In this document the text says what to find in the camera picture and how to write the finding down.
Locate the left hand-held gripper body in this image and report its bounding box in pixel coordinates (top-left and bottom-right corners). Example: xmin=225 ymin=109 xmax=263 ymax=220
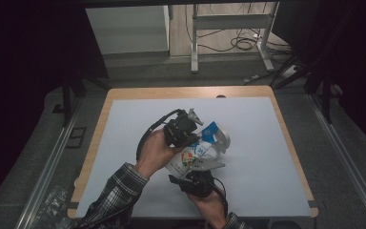
xmin=163 ymin=108 xmax=204 ymax=149

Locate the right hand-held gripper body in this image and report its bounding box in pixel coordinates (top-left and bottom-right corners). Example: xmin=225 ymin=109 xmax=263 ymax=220
xmin=179 ymin=156 xmax=227 ymax=198

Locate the white and blue printed pouch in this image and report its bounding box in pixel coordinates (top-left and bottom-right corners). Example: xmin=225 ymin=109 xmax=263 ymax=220
xmin=165 ymin=120 xmax=220 ymax=179

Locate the person's right hand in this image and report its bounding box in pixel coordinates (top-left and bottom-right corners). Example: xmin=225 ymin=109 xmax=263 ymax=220
xmin=185 ymin=187 xmax=228 ymax=229

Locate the person's left hand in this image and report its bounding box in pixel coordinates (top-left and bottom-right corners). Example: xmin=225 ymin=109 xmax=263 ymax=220
xmin=134 ymin=128 xmax=184 ymax=179

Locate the white table mat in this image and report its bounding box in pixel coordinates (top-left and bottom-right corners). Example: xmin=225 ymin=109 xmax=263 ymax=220
xmin=75 ymin=96 xmax=313 ymax=219

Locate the white panel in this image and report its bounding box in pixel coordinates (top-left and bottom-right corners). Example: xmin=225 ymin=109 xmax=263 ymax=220
xmin=85 ymin=5 xmax=170 ymax=55

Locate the black stand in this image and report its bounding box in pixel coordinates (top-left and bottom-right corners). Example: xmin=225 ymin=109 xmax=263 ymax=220
xmin=273 ymin=56 xmax=336 ymax=124
xmin=60 ymin=74 xmax=89 ymax=128

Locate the white power strip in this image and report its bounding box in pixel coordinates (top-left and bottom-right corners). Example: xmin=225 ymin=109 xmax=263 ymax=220
xmin=280 ymin=65 xmax=298 ymax=79

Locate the clear plastic bag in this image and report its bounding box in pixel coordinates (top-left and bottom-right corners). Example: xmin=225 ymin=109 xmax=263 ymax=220
xmin=31 ymin=187 xmax=74 ymax=229

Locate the dark curtain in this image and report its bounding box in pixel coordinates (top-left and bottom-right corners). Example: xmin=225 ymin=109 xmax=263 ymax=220
xmin=275 ymin=0 xmax=366 ymax=156
xmin=0 ymin=0 xmax=110 ymax=211

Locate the right hand-held gripper black cable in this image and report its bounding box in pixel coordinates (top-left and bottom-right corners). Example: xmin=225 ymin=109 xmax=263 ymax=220
xmin=213 ymin=177 xmax=230 ymax=223

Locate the bundle of black floor cables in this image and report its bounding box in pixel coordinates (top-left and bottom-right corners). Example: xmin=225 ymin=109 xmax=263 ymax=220
xmin=199 ymin=4 xmax=292 ymax=54

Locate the white metal desk frame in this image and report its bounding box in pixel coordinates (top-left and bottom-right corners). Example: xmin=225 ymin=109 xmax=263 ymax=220
xmin=190 ymin=2 xmax=280 ymax=73

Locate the metal floor rail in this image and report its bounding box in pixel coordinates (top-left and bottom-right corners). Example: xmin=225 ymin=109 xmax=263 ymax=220
xmin=308 ymin=94 xmax=366 ymax=228
xmin=15 ymin=101 xmax=84 ymax=229

